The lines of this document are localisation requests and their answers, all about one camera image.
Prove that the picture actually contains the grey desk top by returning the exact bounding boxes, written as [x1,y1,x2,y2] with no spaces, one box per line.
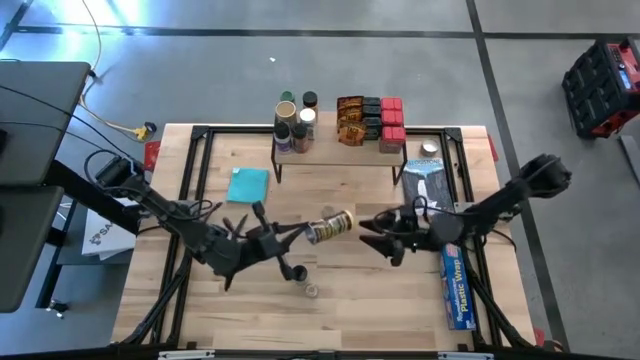
[0,185,66,315]
[0,59,92,187]

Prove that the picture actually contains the black can yellow lid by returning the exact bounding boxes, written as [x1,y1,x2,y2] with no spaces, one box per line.
[305,209,355,246]

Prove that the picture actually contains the yellow extension cable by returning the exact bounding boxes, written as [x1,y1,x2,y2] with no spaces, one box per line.
[78,0,157,143]

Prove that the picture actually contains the black aluminium table frame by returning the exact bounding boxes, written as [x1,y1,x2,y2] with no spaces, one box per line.
[112,123,539,351]

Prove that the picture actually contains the silver camera mount bracket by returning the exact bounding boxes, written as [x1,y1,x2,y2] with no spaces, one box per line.
[436,351,495,360]
[157,349,217,360]

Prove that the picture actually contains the black red tool case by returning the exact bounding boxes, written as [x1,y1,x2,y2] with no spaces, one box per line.
[560,35,640,140]

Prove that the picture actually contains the purple label jar black lid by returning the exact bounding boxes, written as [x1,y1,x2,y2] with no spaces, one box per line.
[273,121,293,155]

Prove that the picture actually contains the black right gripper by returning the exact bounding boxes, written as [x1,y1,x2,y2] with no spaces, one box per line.
[358,209,459,266]

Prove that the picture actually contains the wooden shelf black legs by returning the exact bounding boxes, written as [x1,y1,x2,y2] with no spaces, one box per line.
[269,103,408,186]

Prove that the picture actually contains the brown spice jar black lid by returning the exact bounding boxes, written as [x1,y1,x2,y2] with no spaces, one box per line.
[291,122,310,155]

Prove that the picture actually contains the white lid spice jar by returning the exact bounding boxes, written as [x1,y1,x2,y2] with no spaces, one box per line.
[298,107,318,141]

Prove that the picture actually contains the blue plastic wrap box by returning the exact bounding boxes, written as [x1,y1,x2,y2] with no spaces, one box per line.
[439,243,478,332]

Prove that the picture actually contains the black desk support beam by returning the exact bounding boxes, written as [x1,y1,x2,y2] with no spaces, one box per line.
[43,158,142,236]

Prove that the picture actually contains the teal cleaning cloth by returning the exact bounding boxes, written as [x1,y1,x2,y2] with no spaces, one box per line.
[226,167,271,205]

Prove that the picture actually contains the orange spice jar black lid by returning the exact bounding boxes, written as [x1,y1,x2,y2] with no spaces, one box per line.
[302,90,320,124]

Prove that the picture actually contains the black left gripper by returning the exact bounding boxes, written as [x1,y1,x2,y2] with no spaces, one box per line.
[239,201,314,281]

